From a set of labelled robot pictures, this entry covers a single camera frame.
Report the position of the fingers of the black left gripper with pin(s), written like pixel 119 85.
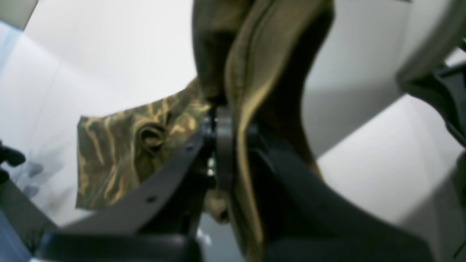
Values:
pixel 12 157

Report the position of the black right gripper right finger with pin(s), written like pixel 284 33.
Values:
pixel 306 221

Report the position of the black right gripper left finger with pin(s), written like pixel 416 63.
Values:
pixel 171 200

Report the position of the camouflage T-shirt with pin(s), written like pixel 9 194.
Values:
pixel 253 55

